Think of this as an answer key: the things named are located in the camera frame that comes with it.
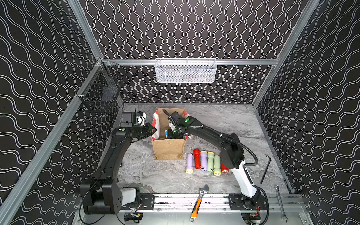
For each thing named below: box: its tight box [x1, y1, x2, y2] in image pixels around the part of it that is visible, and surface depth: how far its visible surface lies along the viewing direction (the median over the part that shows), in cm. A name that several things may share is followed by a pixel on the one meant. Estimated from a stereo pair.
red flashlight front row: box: [193, 148, 202, 170], surface depth 89 cm
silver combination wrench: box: [273, 184, 289, 223], surface depth 75 cm
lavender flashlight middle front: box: [200, 150, 208, 172], surface depth 89 cm
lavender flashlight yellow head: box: [185, 152, 195, 174], surface depth 87 cm
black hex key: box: [260, 154, 272, 185], surface depth 87 cm
